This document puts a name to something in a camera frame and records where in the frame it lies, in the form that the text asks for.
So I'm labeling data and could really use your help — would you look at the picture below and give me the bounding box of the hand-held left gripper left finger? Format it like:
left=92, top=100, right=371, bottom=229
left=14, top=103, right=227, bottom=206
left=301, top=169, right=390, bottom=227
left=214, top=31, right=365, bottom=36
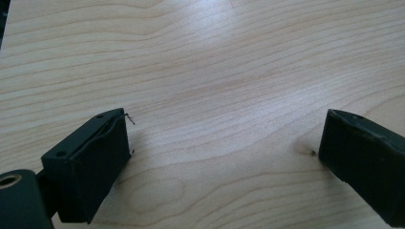
left=40, top=107, right=137, bottom=225

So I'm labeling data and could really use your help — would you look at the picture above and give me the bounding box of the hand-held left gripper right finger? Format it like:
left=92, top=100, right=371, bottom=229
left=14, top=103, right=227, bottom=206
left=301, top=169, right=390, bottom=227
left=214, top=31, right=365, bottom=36
left=317, top=108, right=405, bottom=229

